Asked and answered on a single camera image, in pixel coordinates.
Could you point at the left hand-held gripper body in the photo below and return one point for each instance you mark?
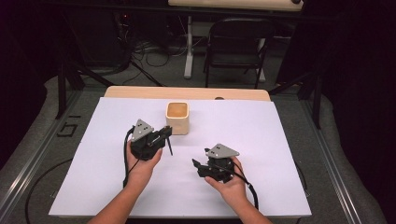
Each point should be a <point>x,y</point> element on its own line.
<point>144,140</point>

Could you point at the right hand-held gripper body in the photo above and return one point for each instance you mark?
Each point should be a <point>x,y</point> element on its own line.
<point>219,165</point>

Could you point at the dark blue pen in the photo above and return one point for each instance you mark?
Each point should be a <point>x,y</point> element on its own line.
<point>170,146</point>

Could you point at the small wooden cup box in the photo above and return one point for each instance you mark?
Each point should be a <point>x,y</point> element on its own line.
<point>178,119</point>

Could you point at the person's right hand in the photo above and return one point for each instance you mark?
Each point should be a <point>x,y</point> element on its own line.
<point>232,186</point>

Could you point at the person's left hand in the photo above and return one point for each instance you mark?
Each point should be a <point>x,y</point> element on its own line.
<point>141,169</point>

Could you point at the white paper sheet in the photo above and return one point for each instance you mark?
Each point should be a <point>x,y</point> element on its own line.
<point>186,193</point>

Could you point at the light wooden table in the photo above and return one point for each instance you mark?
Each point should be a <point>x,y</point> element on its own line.
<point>186,92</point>

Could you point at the white metal table leg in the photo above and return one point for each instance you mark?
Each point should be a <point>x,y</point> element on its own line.
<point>188,46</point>

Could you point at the black metal stand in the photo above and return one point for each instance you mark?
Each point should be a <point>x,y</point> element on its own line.
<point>67,84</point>
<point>311,90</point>

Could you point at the black folding chair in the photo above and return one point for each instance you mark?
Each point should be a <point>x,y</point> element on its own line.
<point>238,43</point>

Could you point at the beige desk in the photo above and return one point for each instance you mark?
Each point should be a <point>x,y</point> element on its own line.
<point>236,4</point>

